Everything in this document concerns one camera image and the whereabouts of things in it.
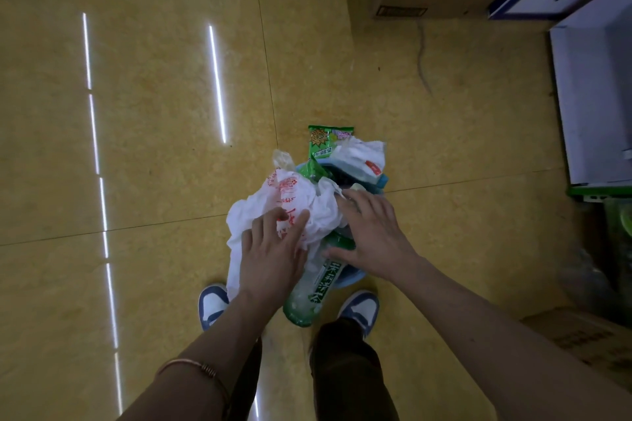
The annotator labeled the clear plastic bag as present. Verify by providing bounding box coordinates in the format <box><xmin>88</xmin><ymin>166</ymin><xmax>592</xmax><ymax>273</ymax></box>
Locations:
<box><xmin>557</xmin><ymin>198</ymin><xmax>632</xmax><ymax>329</ymax></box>

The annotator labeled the person's right dark trouser leg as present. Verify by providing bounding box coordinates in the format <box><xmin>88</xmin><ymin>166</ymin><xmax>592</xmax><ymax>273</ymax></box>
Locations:
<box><xmin>309</xmin><ymin>318</ymin><xmax>401</xmax><ymax>421</ymax></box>

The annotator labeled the thin gold bracelet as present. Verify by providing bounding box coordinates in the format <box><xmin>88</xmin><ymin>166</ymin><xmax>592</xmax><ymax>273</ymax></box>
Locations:
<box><xmin>155</xmin><ymin>358</ymin><xmax>231</xmax><ymax>408</ymax></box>

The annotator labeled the person's left hand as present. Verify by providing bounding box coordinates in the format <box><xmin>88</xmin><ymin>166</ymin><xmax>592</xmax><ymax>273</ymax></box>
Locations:
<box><xmin>239</xmin><ymin>208</ymin><xmax>311</xmax><ymax>305</ymax></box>

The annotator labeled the person's dark trouser leg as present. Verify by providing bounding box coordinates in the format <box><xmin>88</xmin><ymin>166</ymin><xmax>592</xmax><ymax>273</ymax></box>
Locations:
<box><xmin>228</xmin><ymin>337</ymin><xmax>263</xmax><ymax>421</ymax></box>
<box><xmin>309</xmin><ymin>318</ymin><xmax>401</xmax><ymax>421</ymax></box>

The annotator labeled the person's right blue white shoe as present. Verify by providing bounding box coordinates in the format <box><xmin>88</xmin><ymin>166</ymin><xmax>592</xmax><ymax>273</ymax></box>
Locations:
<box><xmin>338</xmin><ymin>289</ymin><xmax>380</xmax><ymax>339</ymax></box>

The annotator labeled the white cabinet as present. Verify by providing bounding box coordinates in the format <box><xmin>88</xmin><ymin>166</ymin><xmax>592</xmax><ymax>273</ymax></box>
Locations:
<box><xmin>549</xmin><ymin>0</ymin><xmax>632</xmax><ymax>198</ymax></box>

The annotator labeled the green plastic drink bottle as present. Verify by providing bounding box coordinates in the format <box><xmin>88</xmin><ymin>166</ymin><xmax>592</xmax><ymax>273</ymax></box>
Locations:
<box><xmin>283</xmin><ymin>232</ymin><xmax>357</xmax><ymax>328</ymax></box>

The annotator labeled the white plastic bag red print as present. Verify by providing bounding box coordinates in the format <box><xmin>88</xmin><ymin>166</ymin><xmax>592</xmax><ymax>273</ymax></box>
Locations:
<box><xmin>226</xmin><ymin>169</ymin><xmax>347</xmax><ymax>301</ymax></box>

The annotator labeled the person's left forearm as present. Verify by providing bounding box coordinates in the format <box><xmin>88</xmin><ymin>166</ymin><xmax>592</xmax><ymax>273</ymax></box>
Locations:
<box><xmin>118</xmin><ymin>290</ymin><xmax>279</xmax><ymax>421</ymax></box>

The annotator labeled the person's blue white shoe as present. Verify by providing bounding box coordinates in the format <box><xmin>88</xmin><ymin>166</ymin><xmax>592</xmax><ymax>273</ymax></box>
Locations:
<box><xmin>198</xmin><ymin>284</ymin><xmax>231</xmax><ymax>333</ymax></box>
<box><xmin>338</xmin><ymin>289</ymin><xmax>380</xmax><ymax>339</ymax></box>

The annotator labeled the person's left dark trouser leg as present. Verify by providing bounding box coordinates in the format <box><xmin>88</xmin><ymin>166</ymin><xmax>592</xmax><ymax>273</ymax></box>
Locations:
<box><xmin>228</xmin><ymin>337</ymin><xmax>263</xmax><ymax>421</ymax></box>

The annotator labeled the green snack packet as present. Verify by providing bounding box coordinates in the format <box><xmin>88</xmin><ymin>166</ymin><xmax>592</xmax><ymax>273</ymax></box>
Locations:
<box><xmin>299</xmin><ymin>126</ymin><xmax>355</xmax><ymax>182</ymax></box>

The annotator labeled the clear crumpled plastic wrapper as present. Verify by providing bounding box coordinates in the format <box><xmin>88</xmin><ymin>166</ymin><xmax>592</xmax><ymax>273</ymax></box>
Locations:
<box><xmin>272</xmin><ymin>149</ymin><xmax>296</xmax><ymax>173</ymax></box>

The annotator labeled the small brown cardboard box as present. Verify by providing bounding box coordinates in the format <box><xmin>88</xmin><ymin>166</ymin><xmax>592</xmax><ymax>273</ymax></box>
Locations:
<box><xmin>521</xmin><ymin>307</ymin><xmax>632</xmax><ymax>393</ymax></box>

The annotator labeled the person's right forearm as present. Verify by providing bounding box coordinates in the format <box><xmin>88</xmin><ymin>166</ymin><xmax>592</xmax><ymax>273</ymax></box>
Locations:
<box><xmin>392</xmin><ymin>255</ymin><xmax>632</xmax><ymax>421</ymax></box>

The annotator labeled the person's left blue white shoe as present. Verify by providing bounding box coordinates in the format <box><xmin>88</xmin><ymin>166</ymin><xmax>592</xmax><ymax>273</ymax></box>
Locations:
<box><xmin>198</xmin><ymin>284</ymin><xmax>231</xmax><ymax>333</ymax></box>

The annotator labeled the person's right hand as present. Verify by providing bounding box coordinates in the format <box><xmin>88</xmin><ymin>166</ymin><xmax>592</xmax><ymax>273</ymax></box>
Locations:
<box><xmin>323</xmin><ymin>189</ymin><xmax>420</xmax><ymax>283</ymax></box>

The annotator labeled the blue plastic waste bin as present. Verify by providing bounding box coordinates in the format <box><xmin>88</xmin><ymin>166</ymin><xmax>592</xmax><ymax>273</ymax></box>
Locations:
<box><xmin>295</xmin><ymin>162</ymin><xmax>389</xmax><ymax>289</ymax></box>

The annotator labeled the white wrapper with red label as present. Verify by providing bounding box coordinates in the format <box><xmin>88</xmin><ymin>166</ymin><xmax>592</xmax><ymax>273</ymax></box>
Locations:
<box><xmin>327</xmin><ymin>136</ymin><xmax>387</xmax><ymax>186</ymax></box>

